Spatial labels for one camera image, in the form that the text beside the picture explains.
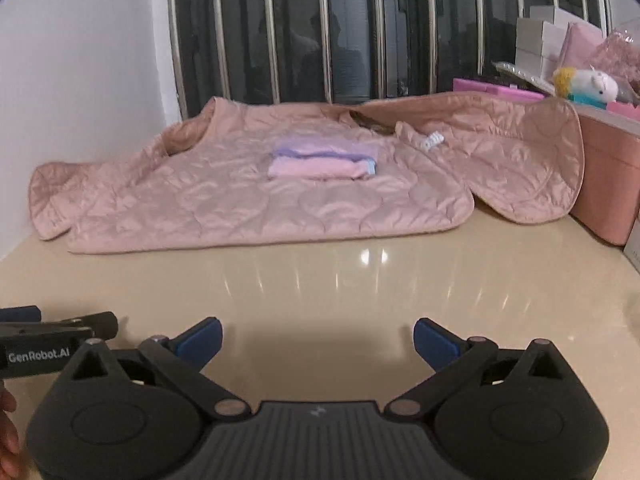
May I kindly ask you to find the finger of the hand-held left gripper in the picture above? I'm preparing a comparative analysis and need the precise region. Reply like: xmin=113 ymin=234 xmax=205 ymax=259
xmin=0 ymin=305 xmax=42 ymax=324
xmin=0 ymin=311 xmax=119 ymax=341

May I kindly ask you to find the person's left hand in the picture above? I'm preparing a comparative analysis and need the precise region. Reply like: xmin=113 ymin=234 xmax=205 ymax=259
xmin=0 ymin=380 xmax=29 ymax=480

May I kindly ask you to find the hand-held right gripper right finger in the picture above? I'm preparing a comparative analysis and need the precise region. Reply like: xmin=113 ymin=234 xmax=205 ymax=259
xmin=384 ymin=317 xmax=583 ymax=421

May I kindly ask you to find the pink and blue t-shirt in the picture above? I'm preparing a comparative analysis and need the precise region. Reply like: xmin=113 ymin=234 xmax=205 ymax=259
xmin=267 ymin=133 xmax=379 ymax=181

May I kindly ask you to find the metal window grille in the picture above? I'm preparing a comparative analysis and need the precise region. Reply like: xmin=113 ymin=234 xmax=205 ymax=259
xmin=166 ymin=0 xmax=617 ymax=122

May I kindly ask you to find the grey flat tray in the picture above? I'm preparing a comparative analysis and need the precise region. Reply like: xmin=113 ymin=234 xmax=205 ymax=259
xmin=492 ymin=60 xmax=557 ymax=97

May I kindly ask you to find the white and yellow plush toy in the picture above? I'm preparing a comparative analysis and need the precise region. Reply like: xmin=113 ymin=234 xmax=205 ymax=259
xmin=552 ymin=66 xmax=622 ymax=109

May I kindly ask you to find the pink quilted jacket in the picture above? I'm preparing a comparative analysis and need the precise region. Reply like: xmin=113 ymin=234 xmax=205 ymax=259
xmin=27 ymin=92 xmax=587 ymax=256

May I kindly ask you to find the pink pouch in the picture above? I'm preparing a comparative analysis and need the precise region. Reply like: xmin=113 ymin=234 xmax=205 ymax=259
xmin=557 ymin=22 xmax=607 ymax=69

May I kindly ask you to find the white cardboard box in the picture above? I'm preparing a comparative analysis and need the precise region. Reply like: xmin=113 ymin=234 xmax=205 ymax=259
xmin=515 ymin=48 xmax=559 ymax=80
xmin=515 ymin=16 xmax=567 ymax=56

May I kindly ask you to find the pink storage box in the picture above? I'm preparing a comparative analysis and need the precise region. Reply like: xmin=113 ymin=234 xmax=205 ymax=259
xmin=567 ymin=97 xmax=640 ymax=247

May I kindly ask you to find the pink flat case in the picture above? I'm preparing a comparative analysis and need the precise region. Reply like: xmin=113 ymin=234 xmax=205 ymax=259
xmin=452 ymin=77 xmax=547 ymax=102

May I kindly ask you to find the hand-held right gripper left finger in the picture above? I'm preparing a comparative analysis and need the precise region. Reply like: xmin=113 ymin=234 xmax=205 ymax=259
xmin=55 ymin=316 xmax=256 ymax=423

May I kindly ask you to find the clear bag with pink contents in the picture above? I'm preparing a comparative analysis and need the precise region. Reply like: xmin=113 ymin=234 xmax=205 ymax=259
xmin=590 ymin=29 xmax=640 ymax=97

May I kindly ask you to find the white carton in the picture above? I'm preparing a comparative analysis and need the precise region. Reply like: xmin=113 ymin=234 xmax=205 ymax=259
xmin=622 ymin=209 xmax=640 ymax=275

